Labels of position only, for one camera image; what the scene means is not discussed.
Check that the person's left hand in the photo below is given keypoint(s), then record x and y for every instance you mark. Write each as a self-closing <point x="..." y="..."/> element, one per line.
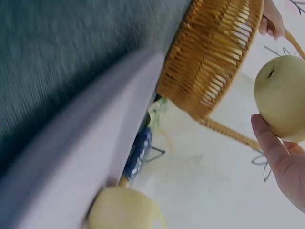
<point x="272" y="16"/>

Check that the person's right hand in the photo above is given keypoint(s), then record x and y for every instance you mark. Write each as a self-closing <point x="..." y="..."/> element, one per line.
<point x="283" y="164"/>

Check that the person's right thumb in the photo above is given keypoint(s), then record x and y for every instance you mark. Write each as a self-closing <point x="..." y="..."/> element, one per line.
<point x="263" y="136"/>

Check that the person's left fingers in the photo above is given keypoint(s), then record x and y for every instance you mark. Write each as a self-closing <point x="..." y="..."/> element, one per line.
<point x="274" y="28"/>

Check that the yellow-green apple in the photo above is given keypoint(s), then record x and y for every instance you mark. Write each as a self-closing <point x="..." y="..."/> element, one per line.
<point x="280" y="95"/>
<point x="124" y="210"/>

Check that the pale green crumpled object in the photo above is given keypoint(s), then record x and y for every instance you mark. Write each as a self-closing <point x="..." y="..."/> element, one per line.
<point x="157" y="112"/>

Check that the blue printed packet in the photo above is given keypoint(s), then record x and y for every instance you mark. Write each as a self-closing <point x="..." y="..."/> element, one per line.
<point x="139" y="155"/>

